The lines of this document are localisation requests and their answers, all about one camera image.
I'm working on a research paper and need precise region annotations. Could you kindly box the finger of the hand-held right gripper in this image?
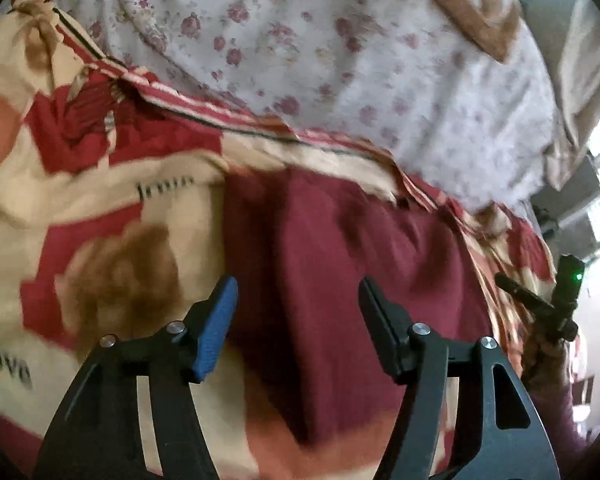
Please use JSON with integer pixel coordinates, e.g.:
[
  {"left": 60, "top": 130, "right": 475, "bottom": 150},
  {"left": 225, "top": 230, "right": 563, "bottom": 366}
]
[{"left": 495, "top": 272, "right": 556, "bottom": 312}]

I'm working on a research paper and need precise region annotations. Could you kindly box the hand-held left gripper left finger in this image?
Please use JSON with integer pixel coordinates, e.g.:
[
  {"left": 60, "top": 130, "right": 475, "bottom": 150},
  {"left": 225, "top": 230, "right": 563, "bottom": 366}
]
[{"left": 32, "top": 275, "right": 241, "bottom": 480}]

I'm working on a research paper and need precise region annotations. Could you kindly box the brown checkered cushion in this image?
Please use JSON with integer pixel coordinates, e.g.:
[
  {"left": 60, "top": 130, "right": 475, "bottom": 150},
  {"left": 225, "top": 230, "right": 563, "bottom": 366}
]
[{"left": 400, "top": 0, "right": 526, "bottom": 64}]

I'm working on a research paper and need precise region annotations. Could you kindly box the dark red sweater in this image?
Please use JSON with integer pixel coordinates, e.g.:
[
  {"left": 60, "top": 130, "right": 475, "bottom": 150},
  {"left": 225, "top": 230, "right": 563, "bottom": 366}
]
[{"left": 222, "top": 167, "right": 496, "bottom": 452}]

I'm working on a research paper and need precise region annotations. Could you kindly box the person's right hand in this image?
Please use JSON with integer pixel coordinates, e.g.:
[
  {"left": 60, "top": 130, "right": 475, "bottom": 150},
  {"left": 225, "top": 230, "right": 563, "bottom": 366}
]
[{"left": 522, "top": 332, "right": 574, "bottom": 397}]

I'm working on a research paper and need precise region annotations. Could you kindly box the red cream printed blanket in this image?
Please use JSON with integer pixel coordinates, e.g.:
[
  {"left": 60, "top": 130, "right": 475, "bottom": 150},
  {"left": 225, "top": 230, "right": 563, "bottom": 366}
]
[{"left": 0, "top": 0, "right": 556, "bottom": 480}]

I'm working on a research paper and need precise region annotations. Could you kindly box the beige cloth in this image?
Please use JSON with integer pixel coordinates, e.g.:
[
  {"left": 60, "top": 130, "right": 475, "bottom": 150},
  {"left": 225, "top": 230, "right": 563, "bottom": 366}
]
[{"left": 545, "top": 0, "right": 600, "bottom": 191}]

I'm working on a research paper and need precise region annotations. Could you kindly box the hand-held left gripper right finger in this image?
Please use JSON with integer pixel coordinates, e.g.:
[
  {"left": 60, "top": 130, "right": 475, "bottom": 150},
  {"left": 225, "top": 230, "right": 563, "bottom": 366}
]
[{"left": 357, "top": 276, "right": 561, "bottom": 480}]

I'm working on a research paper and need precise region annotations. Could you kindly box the white floral quilt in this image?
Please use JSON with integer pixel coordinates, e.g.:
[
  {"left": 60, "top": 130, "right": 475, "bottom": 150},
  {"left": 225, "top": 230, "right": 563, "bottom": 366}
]
[{"left": 45, "top": 0, "right": 561, "bottom": 212}]

